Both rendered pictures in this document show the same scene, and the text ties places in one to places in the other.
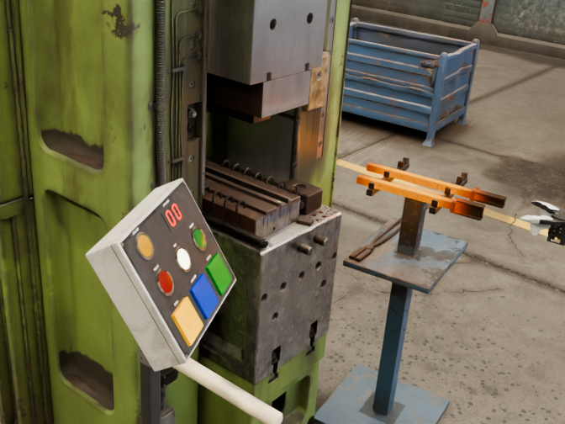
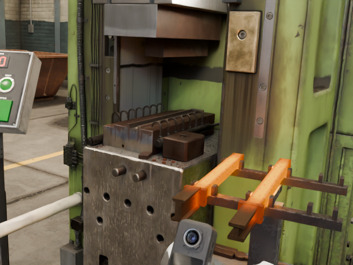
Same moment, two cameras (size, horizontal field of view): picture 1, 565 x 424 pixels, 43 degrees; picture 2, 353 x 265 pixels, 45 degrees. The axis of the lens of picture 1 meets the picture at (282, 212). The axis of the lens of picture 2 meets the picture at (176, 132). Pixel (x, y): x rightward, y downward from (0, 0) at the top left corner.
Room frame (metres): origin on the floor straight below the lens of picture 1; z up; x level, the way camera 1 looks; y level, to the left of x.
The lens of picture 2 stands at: (1.87, -1.31, 1.28)
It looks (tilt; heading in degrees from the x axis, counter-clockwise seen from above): 13 degrees down; 84
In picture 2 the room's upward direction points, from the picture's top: 3 degrees clockwise
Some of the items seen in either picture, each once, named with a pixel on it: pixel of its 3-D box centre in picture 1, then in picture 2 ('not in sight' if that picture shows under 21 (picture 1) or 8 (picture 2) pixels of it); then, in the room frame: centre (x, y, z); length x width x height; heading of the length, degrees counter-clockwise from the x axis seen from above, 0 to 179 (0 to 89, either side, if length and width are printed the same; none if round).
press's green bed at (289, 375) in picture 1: (226, 378); not in sight; (2.01, 0.15, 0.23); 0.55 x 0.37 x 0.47; 53
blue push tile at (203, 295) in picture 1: (203, 296); not in sight; (1.31, 0.16, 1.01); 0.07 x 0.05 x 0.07; 168
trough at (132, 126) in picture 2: (229, 181); (169, 118); (1.98, 0.16, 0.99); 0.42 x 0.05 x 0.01; 53
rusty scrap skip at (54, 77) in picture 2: not in sight; (20, 75); (-0.30, 6.89, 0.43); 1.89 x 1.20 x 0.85; 143
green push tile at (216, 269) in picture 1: (217, 274); (0, 110); (1.41, 0.14, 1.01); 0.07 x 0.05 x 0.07; 168
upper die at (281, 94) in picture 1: (228, 76); (167, 23); (1.96, 0.18, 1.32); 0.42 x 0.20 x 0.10; 53
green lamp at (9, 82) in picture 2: (198, 238); (6, 84); (1.42, 0.18, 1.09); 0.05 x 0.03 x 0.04; 143
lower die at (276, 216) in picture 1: (224, 194); (163, 126); (1.96, 0.18, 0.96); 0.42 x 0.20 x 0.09; 53
